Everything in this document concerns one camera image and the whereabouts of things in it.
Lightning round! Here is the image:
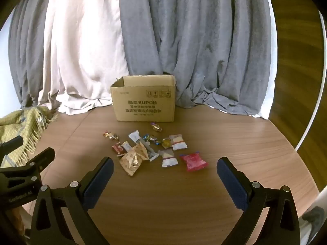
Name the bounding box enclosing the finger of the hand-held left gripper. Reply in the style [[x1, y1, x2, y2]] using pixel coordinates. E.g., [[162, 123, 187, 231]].
[[0, 136, 24, 154], [0, 147, 56, 178]]

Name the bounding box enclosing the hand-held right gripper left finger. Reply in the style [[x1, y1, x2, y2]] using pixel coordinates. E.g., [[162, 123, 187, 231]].
[[29, 156, 114, 245]]

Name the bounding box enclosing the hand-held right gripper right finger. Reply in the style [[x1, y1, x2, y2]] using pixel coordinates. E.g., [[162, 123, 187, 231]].
[[217, 157, 300, 245]]

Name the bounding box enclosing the large beige snack packet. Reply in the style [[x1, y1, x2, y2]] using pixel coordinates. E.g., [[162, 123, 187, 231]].
[[120, 143, 149, 176]]

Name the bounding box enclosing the red snack packet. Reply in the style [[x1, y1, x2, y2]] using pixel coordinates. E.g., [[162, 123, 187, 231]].
[[179, 153, 208, 172]]

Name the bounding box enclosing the brown gold candy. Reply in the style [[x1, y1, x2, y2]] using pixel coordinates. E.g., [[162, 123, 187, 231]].
[[103, 131, 120, 141]]

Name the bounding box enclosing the long white blue packet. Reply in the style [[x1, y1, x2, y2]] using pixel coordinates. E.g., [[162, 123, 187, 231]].
[[139, 139, 160, 162]]

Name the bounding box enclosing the white cracker packet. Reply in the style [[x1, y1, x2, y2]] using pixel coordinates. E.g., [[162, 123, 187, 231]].
[[169, 134, 188, 150], [158, 150, 179, 168]]

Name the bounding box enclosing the brown cardboard box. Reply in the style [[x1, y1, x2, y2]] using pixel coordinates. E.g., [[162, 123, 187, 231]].
[[110, 75, 177, 123]]

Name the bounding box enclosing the yellow-green fringed blanket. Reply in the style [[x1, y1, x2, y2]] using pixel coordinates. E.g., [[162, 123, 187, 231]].
[[0, 106, 59, 169]]

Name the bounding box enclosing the white curved hoop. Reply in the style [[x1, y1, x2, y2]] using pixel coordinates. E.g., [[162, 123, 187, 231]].
[[294, 10, 327, 152]]

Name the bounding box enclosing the grey curtain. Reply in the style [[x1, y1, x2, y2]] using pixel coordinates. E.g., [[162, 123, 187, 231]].
[[8, 0, 60, 108], [119, 0, 278, 119]]

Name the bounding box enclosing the grey cloth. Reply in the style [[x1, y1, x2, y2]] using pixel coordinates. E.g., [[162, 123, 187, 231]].
[[300, 205, 326, 235]]

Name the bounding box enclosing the pale pink curtain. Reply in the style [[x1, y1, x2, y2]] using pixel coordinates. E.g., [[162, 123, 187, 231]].
[[38, 0, 129, 114]]

